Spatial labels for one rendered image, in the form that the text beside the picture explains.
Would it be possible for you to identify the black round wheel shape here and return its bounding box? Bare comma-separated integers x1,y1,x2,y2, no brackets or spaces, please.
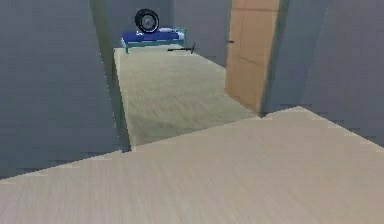
134,8,161,34

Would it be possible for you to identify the light wooden room door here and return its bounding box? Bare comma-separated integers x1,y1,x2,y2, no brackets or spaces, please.
224,0,282,114

